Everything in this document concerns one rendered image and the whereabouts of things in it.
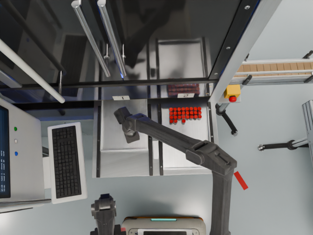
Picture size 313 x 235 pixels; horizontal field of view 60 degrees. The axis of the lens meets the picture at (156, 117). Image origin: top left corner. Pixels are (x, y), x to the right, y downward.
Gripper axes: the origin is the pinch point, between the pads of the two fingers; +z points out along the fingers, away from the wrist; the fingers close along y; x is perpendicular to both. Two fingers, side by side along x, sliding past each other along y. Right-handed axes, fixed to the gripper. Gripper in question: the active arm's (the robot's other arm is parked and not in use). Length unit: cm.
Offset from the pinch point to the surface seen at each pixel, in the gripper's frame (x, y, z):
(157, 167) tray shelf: -7.6, -19.4, 9.3
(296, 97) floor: -149, 8, 98
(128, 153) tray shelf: 5.6, -7.4, 9.6
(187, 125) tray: -30.5, -2.3, 9.5
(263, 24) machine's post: -50, 8, -66
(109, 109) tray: 8.8, 20.3, 10.0
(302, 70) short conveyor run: -100, 7, 1
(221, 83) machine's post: -48, 7, -20
